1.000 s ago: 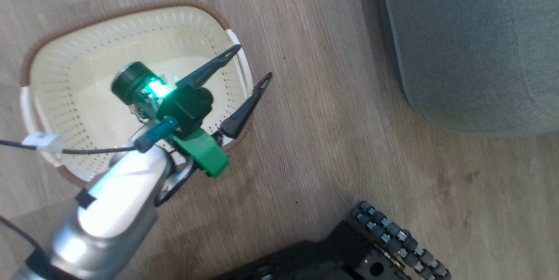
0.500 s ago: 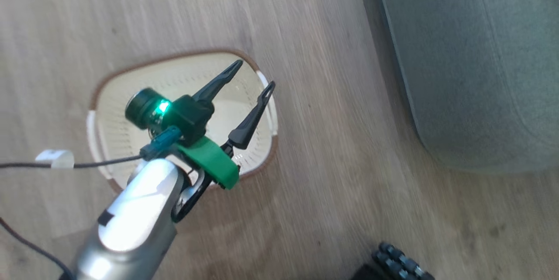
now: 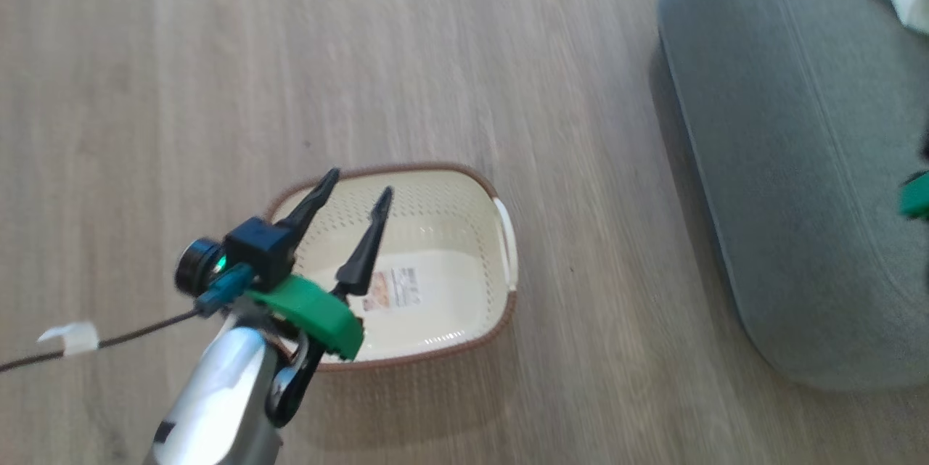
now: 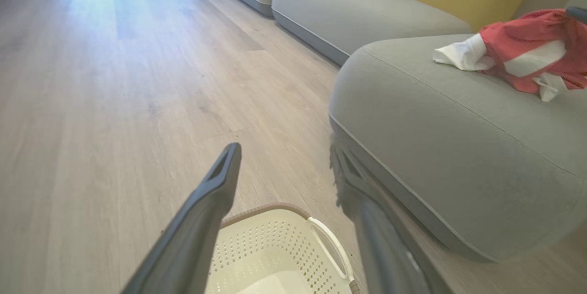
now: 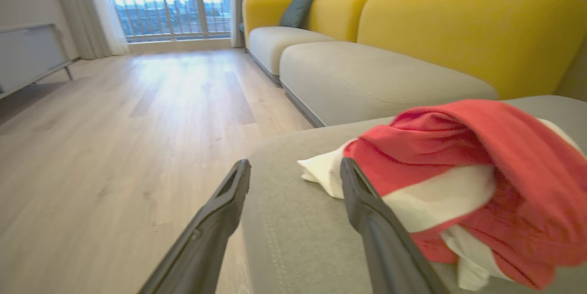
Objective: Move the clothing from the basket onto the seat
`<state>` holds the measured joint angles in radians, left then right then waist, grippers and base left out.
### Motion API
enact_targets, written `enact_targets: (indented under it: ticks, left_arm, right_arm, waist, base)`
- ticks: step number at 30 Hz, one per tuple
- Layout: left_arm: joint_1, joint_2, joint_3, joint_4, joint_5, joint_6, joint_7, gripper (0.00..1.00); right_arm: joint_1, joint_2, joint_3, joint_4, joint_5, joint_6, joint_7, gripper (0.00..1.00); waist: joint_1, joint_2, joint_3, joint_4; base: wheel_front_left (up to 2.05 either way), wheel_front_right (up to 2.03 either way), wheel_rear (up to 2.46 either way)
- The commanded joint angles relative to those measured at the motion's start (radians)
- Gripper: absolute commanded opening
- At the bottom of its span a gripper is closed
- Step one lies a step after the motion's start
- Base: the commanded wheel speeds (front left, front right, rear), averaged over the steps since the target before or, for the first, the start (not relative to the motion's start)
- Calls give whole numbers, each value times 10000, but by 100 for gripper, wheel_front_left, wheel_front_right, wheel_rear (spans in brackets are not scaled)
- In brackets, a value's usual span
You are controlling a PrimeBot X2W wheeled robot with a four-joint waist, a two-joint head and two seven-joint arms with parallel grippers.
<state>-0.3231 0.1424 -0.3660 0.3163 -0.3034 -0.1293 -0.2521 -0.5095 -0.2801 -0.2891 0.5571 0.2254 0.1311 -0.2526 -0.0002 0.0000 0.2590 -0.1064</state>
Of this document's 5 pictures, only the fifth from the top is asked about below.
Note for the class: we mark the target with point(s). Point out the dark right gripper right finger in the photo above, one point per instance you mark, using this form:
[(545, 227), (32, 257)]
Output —
[(390, 257)]

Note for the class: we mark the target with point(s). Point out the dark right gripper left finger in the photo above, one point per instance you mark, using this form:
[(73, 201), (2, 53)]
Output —
[(202, 252)]

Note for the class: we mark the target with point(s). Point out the red and white clothing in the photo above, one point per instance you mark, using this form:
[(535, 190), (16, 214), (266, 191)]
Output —
[(504, 147)]

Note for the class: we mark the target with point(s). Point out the grey sofa seat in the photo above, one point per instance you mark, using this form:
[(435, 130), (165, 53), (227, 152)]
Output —
[(293, 239)]

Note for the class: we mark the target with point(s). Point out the yellow and beige sofa section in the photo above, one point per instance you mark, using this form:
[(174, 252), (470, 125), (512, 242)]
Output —
[(279, 41), (367, 78)]

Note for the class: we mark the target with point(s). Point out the balcony window with railing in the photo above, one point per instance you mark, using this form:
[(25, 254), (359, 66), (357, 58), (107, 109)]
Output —
[(151, 9)]

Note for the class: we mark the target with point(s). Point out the white low cabinet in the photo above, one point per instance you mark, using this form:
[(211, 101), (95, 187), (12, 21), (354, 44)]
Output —
[(27, 55)]

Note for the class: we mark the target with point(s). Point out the large teal cushion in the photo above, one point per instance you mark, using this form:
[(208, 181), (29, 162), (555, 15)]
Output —
[(298, 7)]

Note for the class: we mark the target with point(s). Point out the pale sheer curtain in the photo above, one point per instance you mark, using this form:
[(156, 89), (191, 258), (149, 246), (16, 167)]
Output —
[(87, 9)]

